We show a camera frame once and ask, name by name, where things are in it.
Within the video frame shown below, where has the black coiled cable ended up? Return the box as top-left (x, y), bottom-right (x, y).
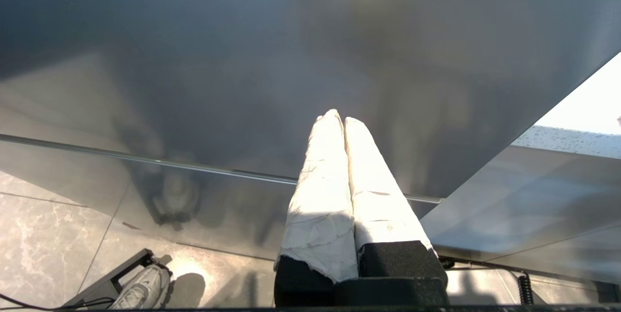
top-left (516, 273), bottom-right (535, 305)

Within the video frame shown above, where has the grey base cabinet door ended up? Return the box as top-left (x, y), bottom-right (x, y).
top-left (421, 145), bottom-right (621, 284)

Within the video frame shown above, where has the thin black floor cable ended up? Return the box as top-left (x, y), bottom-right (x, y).
top-left (0, 293), bottom-right (114, 312)

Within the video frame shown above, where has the black base frame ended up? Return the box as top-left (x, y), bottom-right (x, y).
top-left (63, 248), bottom-right (173, 309)

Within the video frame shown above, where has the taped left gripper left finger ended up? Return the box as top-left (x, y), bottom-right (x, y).
top-left (274, 108), bottom-right (360, 308)

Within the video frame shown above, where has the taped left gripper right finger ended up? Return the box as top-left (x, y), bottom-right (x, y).
top-left (344, 117), bottom-right (448, 282)

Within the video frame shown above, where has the white sneaker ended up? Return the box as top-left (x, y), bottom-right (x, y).
top-left (109, 264), bottom-right (171, 310)

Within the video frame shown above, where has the stainless steel appliance front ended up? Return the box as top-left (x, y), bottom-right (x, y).
top-left (0, 0), bottom-right (621, 260)

